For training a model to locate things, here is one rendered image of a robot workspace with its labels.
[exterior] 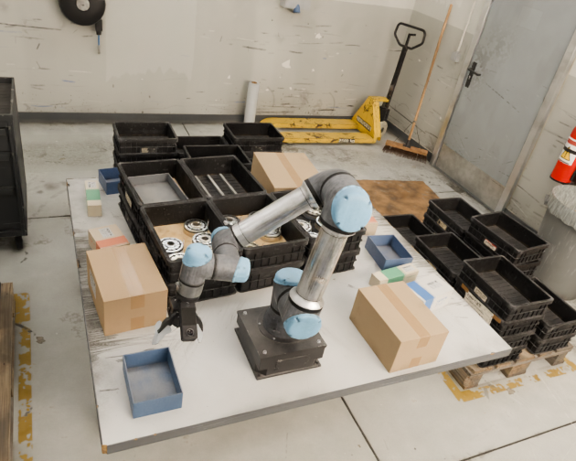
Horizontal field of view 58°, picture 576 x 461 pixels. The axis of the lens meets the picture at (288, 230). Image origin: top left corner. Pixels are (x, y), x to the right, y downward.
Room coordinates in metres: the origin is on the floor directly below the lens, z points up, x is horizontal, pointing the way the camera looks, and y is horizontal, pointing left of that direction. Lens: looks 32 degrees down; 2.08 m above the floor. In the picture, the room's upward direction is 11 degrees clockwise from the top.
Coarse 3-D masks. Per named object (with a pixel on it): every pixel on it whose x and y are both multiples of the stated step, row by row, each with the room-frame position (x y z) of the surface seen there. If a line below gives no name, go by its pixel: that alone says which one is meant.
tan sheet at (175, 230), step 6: (156, 228) 1.79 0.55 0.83; (162, 228) 1.80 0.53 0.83; (168, 228) 1.81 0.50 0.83; (174, 228) 1.82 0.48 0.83; (180, 228) 1.83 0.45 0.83; (162, 234) 1.76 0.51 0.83; (168, 234) 1.77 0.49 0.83; (174, 234) 1.77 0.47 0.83; (180, 234) 1.78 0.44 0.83; (180, 240) 1.74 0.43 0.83; (186, 240) 1.75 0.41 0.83; (186, 246) 1.71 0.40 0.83
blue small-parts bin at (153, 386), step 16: (144, 352) 1.17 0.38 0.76; (160, 352) 1.20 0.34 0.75; (128, 368) 1.15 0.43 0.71; (144, 368) 1.16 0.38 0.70; (160, 368) 1.17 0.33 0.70; (128, 384) 1.04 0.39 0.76; (144, 384) 1.10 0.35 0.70; (160, 384) 1.11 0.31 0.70; (176, 384) 1.09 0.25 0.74; (144, 400) 1.04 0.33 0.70; (160, 400) 1.01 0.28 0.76; (176, 400) 1.03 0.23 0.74
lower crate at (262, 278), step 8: (288, 264) 1.74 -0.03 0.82; (296, 264) 1.76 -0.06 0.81; (256, 272) 1.66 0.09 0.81; (264, 272) 1.68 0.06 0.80; (272, 272) 1.72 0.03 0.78; (248, 280) 1.65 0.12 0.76; (256, 280) 1.67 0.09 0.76; (264, 280) 1.70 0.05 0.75; (272, 280) 1.71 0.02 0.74; (240, 288) 1.64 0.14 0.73; (248, 288) 1.66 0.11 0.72; (256, 288) 1.67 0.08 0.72
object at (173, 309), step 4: (176, 292) 1.14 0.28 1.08; (172, 296) 1.19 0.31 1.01; (176, 296) 1.13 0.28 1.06; (180, 296) 1.13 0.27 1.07; (172, 300) 1.17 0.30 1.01; (176, 300) 1.17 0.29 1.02; (180, 300) 1.15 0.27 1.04; (184, 300) 1.12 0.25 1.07; (188, 300) 1.12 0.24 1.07; (192, 300) 1.13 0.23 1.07; (196, 300) 1.14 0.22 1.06; (168, 304) 1.18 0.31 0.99; (172, 304) 1.15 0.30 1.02; (176, 304) 1.16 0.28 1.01; (168, 308) 1.17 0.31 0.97; (172, 308) 1.14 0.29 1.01; (176, 308) 1.14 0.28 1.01; (196, 308) 1.16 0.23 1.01; (168, 312) 1.16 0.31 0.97; (172, 312) 1.13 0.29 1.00; (176, 312) 1.12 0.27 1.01; (176, 316) 1.12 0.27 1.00; (176, 320) 1.12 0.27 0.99; (176, 324) 1.12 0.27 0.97
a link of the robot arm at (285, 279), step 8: (280, 272) 1.40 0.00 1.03; (288, 272) 1.41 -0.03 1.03; (296, 272) 1.42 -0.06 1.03; (280, 280) 1.35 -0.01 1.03; (288, 280) 1.35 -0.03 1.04; (296, 280) 1.36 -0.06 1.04; (272, 288) 1.39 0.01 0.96; (280, 288) 1.35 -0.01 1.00; (288, 288) 1.33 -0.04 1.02; (272, 296) 1.37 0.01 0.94; (280, 296) 1.32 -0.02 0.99; (272, 304) 1.36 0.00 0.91
